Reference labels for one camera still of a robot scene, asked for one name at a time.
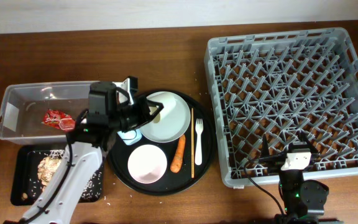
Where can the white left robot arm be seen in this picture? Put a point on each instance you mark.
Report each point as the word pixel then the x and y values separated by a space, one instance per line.
pixel 58 201

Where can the orange carrot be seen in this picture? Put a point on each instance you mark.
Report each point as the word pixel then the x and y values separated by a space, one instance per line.
pixel 178 157

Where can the pink bowl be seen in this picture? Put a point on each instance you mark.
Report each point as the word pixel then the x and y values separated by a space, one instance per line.
pixel 147 164

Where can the wooden chopstick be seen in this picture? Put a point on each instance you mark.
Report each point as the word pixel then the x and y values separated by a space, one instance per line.
pixel 192 145

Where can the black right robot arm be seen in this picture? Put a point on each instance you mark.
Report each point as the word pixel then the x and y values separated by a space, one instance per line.
pixel 303 199

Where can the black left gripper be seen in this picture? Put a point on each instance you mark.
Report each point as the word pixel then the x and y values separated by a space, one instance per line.
pixel 141 102

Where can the black round tray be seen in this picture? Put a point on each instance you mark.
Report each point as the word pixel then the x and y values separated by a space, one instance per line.
pixel 169 183

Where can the red snack wrapper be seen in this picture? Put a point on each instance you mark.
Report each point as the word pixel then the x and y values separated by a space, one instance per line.
pixel 59 120

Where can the peanut shells and rice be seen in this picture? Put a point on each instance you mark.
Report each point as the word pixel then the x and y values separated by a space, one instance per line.
pixel 47 168

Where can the black rectangular tray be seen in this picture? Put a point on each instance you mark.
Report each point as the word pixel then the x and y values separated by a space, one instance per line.
pixel 27 185

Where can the light blue plastic cup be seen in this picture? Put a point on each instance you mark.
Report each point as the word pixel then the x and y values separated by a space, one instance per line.
pixel 130 137

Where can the white paper cup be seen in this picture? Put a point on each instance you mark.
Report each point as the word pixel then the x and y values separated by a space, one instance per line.
pixel 168 101

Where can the grey round plate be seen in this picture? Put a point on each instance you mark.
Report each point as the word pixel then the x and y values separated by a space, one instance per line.
pixel 172 126

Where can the grey dishwasher rack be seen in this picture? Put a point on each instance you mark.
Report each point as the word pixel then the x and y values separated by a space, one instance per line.
pixel 279 84

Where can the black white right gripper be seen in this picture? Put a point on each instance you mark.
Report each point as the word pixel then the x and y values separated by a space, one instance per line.
pixel 276 163

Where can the white plastic fork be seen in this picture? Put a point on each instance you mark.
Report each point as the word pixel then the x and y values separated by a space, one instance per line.
pixel 198 152

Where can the clear plastic bin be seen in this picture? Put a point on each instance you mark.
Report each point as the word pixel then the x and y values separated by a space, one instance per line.
pixel 23 108

